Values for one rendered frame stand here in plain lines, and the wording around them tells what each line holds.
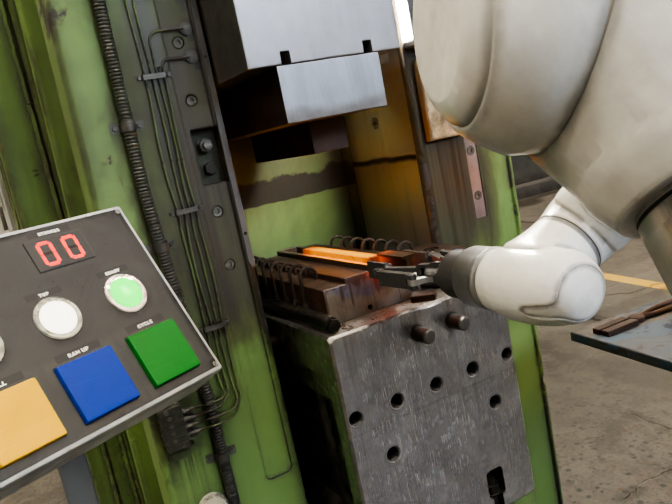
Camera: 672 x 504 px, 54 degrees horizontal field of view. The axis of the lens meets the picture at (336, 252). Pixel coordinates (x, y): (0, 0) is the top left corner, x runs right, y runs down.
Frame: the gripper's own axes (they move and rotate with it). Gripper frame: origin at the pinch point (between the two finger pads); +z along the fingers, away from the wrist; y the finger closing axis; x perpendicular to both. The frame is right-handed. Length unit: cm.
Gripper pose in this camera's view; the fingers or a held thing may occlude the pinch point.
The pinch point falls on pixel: (396, 264)
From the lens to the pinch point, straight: 116.6
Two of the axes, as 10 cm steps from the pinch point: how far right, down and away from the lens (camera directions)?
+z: -4.7, -0.6, 8.8
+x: -2.0, -9.7, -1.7
